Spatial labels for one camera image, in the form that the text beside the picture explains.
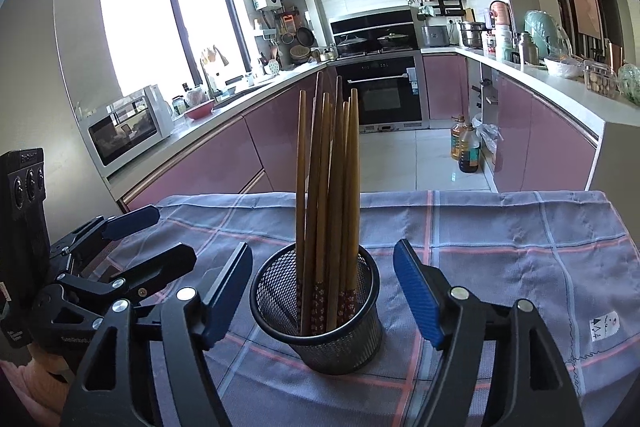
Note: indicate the pink kettle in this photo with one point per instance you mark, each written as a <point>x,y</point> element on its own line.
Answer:
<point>500,13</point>

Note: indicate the black stove hood panel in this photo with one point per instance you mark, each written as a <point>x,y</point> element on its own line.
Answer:
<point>375,23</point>

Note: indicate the mint green appliance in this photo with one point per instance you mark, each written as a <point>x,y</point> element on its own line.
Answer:
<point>542,32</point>

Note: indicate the blue checked tablecloth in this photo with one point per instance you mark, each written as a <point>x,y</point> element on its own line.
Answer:
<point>500,232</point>

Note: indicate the person's left forearm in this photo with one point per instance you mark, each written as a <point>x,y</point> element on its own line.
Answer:
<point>12,382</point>

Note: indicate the kitchen faucet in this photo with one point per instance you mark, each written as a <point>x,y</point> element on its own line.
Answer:
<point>204,74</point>

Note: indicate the white dotted mug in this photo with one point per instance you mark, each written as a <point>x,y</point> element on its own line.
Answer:
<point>273,67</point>

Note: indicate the black built-in oven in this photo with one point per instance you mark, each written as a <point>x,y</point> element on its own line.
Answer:
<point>385,92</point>

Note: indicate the clear plastic container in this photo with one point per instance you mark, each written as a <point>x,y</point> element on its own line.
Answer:
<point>600,81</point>

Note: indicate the white plastic canister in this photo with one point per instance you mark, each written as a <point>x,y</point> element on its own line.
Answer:
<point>505,43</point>

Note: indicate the black wok with lid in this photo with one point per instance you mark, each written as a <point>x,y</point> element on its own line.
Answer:
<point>352,43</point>
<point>392,40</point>

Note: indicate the bundle of wooden chopsticks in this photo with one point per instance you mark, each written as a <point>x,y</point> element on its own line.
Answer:
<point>320,182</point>

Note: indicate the kitchen window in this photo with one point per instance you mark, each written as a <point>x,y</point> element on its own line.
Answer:
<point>140,22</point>

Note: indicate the clear plastic bag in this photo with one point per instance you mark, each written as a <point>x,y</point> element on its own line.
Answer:
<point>489,137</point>

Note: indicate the pink bowl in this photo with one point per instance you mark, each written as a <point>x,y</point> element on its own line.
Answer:
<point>199,111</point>

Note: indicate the steel thermos flask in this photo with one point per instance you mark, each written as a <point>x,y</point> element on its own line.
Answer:
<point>527,49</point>

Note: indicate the stainless steel pot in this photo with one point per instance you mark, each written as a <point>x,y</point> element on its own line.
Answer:
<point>472,36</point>

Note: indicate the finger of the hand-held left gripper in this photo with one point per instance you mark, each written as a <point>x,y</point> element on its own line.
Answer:
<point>132,219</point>
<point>165,262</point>

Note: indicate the white microwave oven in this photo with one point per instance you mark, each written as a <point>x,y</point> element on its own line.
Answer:
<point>127,132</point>

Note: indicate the black mesh holder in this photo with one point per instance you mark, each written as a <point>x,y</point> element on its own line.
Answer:
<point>345,347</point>

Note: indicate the green plastic bag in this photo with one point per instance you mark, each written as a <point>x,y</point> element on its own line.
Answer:
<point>631,84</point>

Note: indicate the pink wall picture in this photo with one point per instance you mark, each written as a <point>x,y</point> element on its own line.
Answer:
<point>586,9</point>

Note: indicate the white bowl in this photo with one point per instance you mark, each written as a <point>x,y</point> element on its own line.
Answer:
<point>562,68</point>

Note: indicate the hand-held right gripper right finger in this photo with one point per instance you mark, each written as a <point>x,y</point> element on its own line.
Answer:
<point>417,292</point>

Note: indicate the black hanging pan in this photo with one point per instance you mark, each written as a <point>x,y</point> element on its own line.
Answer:
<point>305,37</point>

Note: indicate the person's left hand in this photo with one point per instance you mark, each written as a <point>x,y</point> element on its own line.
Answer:
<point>47,367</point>

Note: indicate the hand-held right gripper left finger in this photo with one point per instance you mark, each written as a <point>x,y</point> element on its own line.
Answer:
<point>225,297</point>

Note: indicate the pink lower kitchen cabinets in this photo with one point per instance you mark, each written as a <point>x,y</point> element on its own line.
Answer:
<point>445,87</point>
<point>545,142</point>
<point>215,162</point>

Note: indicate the dark cooking oil bottle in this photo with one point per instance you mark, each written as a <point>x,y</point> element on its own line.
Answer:
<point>470,154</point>

